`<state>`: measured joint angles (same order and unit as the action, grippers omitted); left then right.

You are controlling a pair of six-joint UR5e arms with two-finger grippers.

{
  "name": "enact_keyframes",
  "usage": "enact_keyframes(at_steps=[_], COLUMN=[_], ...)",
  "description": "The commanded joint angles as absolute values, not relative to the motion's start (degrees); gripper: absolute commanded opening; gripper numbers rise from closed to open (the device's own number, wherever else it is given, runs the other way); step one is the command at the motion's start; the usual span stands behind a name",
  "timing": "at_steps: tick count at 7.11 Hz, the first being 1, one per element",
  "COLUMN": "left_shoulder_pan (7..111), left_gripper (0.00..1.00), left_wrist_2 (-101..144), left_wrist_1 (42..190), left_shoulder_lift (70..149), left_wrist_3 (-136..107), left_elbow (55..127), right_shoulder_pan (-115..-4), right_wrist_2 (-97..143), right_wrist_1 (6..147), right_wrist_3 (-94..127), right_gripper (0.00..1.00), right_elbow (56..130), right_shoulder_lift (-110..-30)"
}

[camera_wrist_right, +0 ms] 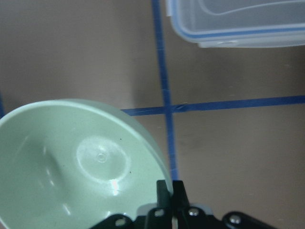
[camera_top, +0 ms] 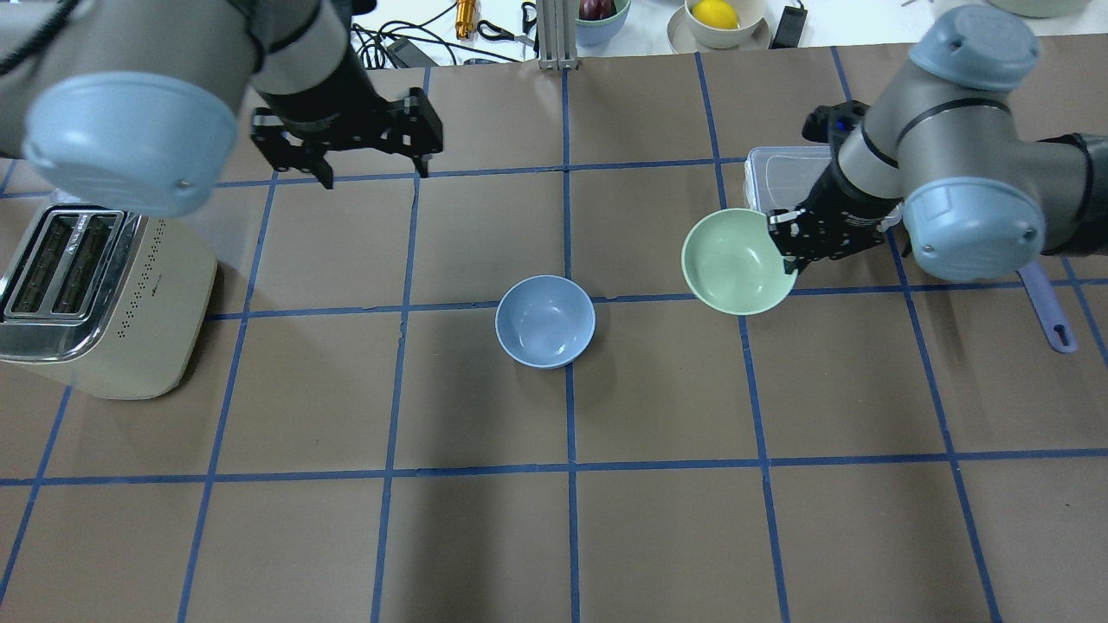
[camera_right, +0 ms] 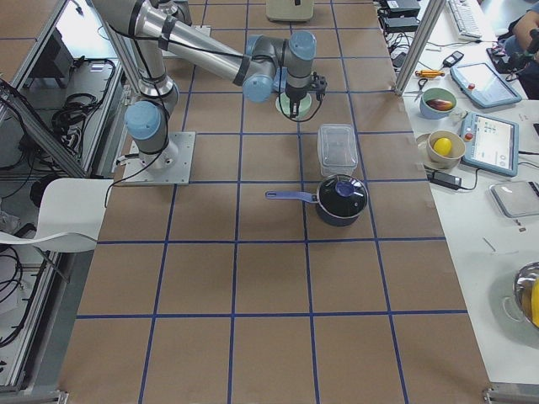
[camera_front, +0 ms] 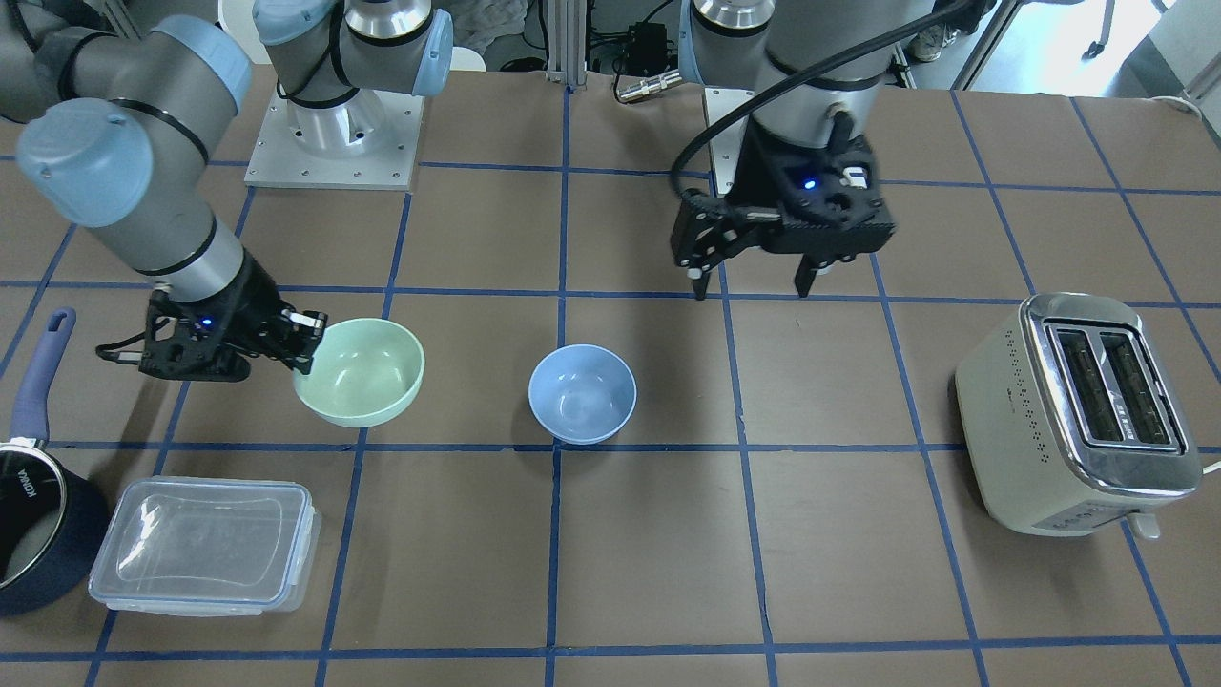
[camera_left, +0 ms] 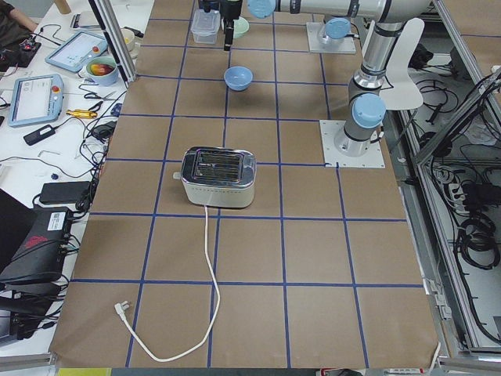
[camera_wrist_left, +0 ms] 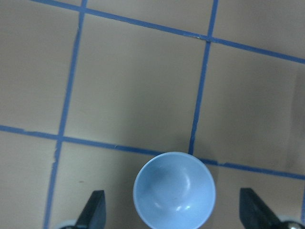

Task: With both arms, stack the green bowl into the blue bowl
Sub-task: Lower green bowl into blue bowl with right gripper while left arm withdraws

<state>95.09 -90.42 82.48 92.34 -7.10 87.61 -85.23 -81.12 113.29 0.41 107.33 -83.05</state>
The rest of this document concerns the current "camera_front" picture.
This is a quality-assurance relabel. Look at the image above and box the blue plastic bowl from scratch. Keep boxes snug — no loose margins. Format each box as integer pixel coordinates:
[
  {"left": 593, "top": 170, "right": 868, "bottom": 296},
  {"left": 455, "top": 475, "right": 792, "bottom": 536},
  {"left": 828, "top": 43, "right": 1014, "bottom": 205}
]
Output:
[{"left": 527, "top": 343, "right": 639, "bottom": 447}]

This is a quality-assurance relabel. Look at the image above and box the aluminium frame post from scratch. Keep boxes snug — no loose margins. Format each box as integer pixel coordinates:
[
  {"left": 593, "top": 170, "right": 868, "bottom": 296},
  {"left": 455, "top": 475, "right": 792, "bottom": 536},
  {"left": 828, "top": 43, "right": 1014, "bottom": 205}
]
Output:
[{"left": 538, "top": 0, "right": 590, "bottom": 93}]

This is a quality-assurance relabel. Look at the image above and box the green plastic bowl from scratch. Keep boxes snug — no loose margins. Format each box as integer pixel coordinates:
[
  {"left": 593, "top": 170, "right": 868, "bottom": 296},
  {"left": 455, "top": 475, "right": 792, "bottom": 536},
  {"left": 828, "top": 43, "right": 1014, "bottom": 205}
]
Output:
[{"left": 292, "top": 318, "right": 426, "bottom": 427}]

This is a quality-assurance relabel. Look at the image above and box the dark blue saucepan with lid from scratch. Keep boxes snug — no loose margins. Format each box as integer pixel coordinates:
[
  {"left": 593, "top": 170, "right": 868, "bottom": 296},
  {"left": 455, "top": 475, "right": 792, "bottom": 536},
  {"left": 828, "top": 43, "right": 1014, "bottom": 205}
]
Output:
[{"left": 1, "top": 308, "right": 110, "bottom": 617}]

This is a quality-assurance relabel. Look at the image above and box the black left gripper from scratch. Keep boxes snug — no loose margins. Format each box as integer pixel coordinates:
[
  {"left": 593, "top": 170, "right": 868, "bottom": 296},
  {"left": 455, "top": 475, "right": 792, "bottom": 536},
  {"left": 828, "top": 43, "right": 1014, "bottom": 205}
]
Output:
[{"left": 672, "top": 120, "right": 897, "bottom": 301}]

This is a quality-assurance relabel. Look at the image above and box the clear plastic food container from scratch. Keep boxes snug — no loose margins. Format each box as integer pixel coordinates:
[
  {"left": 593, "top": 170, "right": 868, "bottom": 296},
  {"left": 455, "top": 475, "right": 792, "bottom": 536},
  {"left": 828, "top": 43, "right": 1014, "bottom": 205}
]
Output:
[{"left": 88, "top": 475, "right": 322, "bottom": 617}]

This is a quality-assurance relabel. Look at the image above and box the cream white toaster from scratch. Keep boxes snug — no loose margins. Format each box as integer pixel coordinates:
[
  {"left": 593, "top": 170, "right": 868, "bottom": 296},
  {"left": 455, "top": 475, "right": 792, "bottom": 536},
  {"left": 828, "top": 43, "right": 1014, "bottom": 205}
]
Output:
[{"left": 952, "top": 292, "right": 1205, "bottom": 541}]

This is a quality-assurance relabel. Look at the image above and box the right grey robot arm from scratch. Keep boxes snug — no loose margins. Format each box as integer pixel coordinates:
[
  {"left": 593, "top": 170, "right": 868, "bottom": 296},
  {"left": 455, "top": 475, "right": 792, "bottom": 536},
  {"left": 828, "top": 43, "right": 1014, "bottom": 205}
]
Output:
[{"left": 2, "top": 1, "right": 454, "bottom": 382}]

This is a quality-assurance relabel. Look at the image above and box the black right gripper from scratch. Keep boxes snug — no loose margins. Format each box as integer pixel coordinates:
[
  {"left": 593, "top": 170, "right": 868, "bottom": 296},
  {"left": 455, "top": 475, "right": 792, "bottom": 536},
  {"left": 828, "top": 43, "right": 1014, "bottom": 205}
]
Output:
[{"left": 138, "top": 254, "right": 328, "bottom": 383}]

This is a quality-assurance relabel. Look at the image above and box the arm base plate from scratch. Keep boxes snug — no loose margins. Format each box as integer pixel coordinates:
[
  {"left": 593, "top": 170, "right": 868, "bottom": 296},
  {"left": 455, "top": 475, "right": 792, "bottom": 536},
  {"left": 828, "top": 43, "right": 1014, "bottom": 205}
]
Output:
[
  {"left": 705, "top": 85, "right": 764, "bottom": 196},
  {"left": 244, "top": 90, "right": 424, "bottom": 192}
]

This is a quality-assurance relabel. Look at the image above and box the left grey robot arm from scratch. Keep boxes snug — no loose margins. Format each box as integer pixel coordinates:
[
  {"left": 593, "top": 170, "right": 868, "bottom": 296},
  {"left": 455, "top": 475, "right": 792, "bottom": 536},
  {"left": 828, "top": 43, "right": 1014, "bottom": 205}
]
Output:
[{"left": 669, "top": 1, "right": 980, "bottom": 300}]

